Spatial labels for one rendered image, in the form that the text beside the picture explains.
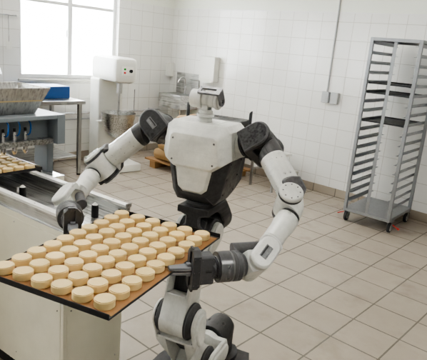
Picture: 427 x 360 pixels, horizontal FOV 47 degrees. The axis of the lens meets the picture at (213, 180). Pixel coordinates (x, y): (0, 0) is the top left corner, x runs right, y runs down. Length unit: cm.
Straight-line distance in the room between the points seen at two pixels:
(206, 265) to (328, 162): 483
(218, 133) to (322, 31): 452
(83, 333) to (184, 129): 105
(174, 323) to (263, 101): 493
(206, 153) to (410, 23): 422
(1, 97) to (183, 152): 115
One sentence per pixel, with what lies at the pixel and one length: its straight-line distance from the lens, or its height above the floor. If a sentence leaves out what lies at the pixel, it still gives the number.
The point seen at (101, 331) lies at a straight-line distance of 242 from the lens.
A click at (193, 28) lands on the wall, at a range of 744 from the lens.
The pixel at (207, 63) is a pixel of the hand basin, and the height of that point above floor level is 137.
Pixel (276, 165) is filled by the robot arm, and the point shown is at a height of 124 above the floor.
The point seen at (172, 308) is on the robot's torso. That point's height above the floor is 64.
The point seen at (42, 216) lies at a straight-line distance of 217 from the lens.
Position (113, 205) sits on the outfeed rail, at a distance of 226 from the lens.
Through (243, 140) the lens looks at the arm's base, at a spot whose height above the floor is 130.
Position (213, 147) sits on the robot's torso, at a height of 126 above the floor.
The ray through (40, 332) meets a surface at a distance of 240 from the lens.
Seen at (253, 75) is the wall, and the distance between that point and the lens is 667.
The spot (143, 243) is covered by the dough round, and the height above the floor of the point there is 102.
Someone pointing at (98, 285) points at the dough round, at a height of 102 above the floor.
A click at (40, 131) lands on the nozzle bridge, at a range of 284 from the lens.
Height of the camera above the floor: 160
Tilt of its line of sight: 15 degrees down
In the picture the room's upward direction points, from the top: 5 degrees clockwise
